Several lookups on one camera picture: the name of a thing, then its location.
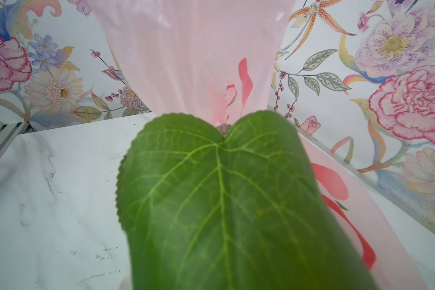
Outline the pink plastic bag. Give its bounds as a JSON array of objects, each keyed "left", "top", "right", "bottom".
[{"left": 94, "top": 1, "right": 427, "bottom": 290}]

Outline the dark purple grape bunch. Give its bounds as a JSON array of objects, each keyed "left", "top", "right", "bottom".
[{"left": 116, "top": 110, "right": 377, "bottom": 290}]

